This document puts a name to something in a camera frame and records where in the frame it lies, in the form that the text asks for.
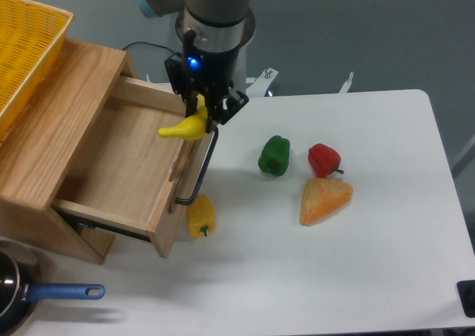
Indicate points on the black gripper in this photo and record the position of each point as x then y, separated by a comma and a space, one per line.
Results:
210, 74

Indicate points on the yellow toy banana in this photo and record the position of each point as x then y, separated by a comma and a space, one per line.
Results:
191, 128

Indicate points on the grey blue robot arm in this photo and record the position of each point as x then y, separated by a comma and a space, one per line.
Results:
214, 13

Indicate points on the open wooden top drawer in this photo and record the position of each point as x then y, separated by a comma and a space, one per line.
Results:
124, 176

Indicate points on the wooden drawer cabinet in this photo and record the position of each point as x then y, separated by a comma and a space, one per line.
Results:
37, 153

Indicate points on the green toy bell pepper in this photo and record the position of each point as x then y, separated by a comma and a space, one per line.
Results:
274, 158

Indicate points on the yellow toy bell pepper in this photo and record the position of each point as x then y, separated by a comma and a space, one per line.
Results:
201, 217

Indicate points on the red toy bell pepper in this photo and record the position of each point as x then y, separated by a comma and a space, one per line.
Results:
324, 160

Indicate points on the orange triangular toy sandwich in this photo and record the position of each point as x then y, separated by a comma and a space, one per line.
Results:
322, 197

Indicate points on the yellow plastic basket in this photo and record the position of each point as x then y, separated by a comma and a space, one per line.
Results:
32, 35

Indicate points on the black clamp at table edge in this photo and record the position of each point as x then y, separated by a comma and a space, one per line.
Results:
465, 289

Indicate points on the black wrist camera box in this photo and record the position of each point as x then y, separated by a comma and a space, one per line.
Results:
175, 71

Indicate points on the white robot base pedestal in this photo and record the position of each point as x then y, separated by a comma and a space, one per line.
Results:
252, 80

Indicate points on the black drawer handle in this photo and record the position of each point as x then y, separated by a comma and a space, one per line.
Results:
195, 170

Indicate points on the black pan blue handle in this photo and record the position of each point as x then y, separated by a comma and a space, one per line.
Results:
22, 287

